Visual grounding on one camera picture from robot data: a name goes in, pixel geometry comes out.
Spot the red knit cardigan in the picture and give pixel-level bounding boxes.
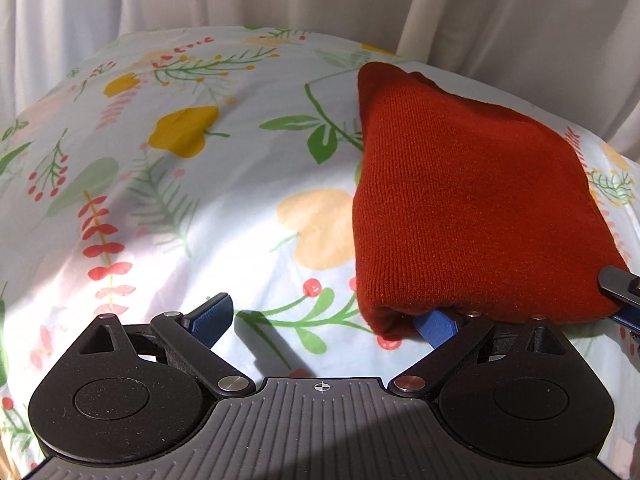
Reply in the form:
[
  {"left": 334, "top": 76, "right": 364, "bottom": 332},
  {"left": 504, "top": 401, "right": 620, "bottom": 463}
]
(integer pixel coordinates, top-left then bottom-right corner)
[{"left": 352, "top": 62, "right": 625, "bottom": 340}]

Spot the white curtain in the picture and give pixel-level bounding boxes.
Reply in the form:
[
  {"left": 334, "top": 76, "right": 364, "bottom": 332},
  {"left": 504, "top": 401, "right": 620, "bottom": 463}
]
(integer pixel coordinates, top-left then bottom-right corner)
[{"left": 1, "top": 0, "right": 639, "bottom": 159}]

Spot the floral bed sheet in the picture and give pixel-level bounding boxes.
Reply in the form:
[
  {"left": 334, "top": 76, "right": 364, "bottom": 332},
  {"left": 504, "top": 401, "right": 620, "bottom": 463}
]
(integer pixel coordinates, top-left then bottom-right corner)
[{"left": 0, "top": 24, "right": 640, "bottom": 478}]

